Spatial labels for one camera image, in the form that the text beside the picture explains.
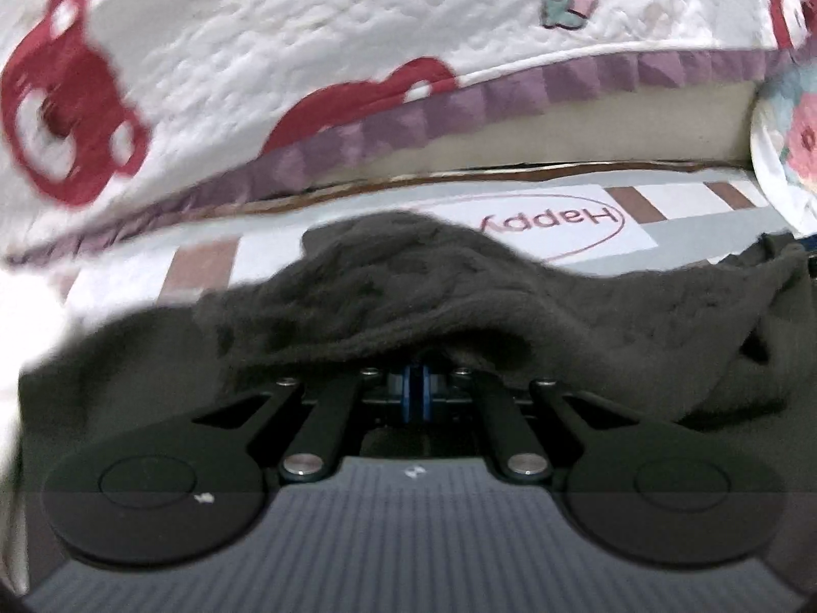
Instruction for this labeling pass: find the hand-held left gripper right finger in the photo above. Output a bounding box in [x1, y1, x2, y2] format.
[412, 363, 643, 485]

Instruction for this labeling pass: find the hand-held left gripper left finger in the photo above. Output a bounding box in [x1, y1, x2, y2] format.
[191, 363, 413, 485]

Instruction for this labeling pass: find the dark brown knit sweater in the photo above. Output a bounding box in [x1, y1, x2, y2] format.
[19, 210, 817, 461]

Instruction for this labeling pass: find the checkered bed mat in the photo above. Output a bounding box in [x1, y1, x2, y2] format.
[64, 162, 792, 321]

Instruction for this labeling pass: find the white bear print quilt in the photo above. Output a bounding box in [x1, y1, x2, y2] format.
[0, 0, 817, 270]

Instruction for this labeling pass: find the cream white folded garment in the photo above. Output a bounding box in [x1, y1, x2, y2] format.
[0, 255, 87, 461]

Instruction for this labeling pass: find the floral print cloth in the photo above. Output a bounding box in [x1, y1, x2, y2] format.
[750, 54, 817, 239]

